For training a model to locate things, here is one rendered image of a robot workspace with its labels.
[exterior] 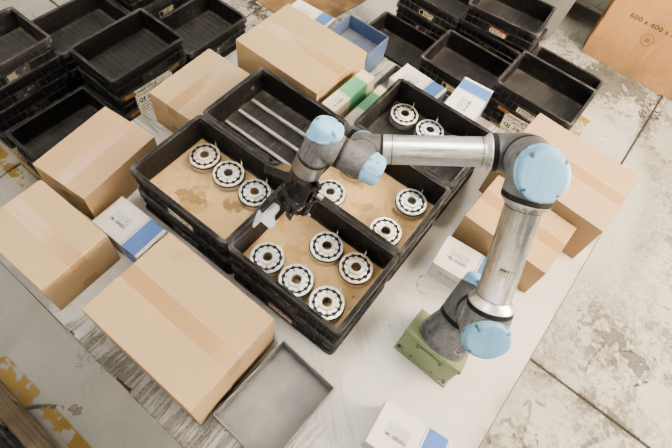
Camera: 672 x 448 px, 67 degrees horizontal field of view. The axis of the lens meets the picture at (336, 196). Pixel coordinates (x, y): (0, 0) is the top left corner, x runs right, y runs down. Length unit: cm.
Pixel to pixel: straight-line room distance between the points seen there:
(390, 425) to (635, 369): 156
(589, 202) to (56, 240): 164
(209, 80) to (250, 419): 114
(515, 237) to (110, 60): 201
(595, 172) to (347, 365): 106
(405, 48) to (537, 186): 202
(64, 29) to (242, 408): 215
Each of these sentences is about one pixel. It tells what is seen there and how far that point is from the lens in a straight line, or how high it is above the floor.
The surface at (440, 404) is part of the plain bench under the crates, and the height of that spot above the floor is 70.
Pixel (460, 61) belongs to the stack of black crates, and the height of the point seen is 38.
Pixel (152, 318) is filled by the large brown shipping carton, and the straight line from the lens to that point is 144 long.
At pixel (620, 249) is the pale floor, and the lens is 305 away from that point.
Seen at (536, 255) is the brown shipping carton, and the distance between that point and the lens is 171.
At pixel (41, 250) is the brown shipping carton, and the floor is 86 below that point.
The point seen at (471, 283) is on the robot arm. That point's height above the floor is 101.
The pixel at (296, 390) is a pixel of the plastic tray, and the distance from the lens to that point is 156.
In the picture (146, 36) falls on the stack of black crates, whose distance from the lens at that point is 273.
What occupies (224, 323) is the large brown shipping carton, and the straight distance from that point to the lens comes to 141.
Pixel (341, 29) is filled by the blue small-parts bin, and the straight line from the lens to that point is 227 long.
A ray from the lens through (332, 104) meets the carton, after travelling 184.
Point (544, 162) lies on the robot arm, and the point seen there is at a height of 142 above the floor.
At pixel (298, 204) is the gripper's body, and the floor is 118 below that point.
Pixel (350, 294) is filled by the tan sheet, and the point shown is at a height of 83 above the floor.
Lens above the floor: 223
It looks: 57 degrees down
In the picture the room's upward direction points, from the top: 10 degrees clockwise
